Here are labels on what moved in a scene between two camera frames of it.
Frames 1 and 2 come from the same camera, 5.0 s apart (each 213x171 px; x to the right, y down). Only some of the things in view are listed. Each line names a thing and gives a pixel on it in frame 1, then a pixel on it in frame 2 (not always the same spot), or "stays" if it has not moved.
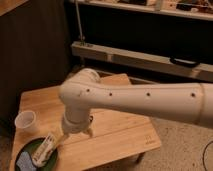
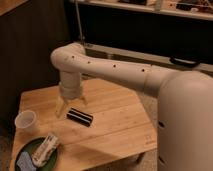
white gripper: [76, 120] -> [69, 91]
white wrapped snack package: [43, 151] stays
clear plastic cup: [25, 122] stays
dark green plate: [32, 147] stays
